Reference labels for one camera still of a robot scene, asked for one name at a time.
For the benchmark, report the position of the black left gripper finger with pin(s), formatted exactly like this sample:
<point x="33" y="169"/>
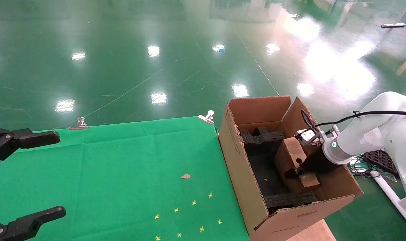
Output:
<point x="32" y="139"/>
<point x="28" y="222"/>

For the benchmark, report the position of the small brown cardboard box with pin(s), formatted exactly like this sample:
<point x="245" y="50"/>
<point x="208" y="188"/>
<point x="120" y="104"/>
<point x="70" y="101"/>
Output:
<point x="288" y="154"/>

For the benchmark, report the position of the white flat bar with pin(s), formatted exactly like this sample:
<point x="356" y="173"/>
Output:
<point x="393" y="25"/>

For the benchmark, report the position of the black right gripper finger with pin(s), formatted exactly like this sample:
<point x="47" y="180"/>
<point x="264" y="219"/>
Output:
<point x="295" y="171"/>

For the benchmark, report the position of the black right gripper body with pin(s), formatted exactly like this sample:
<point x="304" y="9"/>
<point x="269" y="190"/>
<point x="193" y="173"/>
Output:
<point x="318" y="162"/>

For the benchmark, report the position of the large open cardboard carton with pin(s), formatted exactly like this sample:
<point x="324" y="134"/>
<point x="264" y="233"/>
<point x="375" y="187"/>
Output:
<point x="250" y="187"/>

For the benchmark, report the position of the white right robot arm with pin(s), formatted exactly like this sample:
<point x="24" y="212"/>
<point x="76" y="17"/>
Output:
<point x="384" y="127"/>

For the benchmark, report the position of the green cloth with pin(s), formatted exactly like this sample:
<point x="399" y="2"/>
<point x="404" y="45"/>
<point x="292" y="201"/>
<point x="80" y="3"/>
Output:
<point x="106" y="167"/>

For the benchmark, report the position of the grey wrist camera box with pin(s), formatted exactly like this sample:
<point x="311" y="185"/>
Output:
<point x="306" y="134"/>

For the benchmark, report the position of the grey metal camera bracket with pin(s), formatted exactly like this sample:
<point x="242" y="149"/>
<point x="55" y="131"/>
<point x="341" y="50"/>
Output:
<point x="321" y="138"/>

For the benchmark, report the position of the silver binder clip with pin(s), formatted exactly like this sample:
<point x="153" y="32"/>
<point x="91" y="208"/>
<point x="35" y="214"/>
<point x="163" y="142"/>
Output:
<point x="79" y="124"/>
<point x="207" y="117"/>

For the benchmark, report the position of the white pipe frame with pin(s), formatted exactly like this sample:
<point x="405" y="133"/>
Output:
<point x="392" y="197"/>

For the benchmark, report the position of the small brown cardboard scrap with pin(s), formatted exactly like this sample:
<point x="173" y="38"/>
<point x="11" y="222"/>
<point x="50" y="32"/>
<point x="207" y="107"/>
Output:
<point x="186" y="176"/>

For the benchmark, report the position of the black foam block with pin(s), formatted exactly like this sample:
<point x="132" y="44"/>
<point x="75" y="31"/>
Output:
<point x="263" y="140"/>

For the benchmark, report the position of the black plastic grid tray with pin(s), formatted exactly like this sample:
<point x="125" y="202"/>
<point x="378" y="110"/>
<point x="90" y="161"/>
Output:
<point x="379" y="159"/>

